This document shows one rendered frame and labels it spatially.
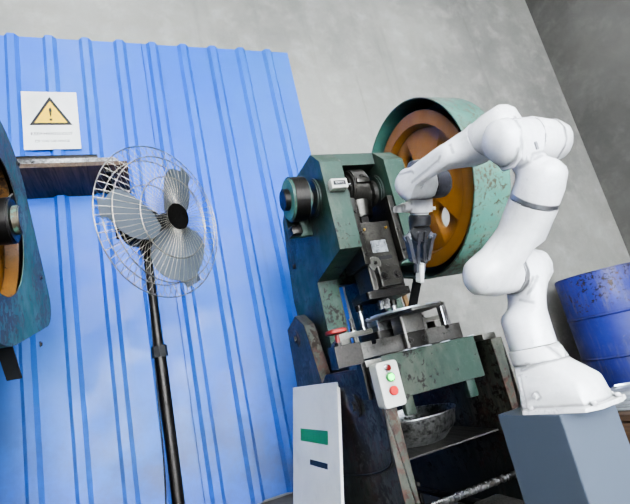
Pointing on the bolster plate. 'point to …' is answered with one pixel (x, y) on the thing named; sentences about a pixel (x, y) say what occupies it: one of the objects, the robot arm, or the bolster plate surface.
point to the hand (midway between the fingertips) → (419, 272)
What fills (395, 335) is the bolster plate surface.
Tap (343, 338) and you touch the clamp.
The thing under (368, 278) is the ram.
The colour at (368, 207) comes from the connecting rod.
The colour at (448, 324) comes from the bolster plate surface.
